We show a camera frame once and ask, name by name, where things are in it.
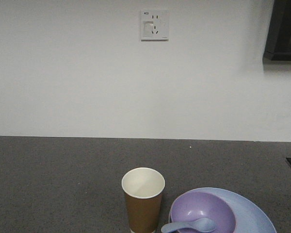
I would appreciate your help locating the brown paper cup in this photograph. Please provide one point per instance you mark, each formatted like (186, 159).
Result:
(143, 188)

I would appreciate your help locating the black wall cabinet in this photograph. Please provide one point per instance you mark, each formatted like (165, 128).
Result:
(278, 42)

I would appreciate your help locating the light blue plastic plate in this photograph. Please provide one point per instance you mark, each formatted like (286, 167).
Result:
(249, 217)

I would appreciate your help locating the light blue plastic spoon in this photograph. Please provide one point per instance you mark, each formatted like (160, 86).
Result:
(202, 225)

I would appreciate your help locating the white wall power socket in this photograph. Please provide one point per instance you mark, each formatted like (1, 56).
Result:
(154, 25)

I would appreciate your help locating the purple plastic bowl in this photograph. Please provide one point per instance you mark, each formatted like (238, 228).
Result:
(194, 205)

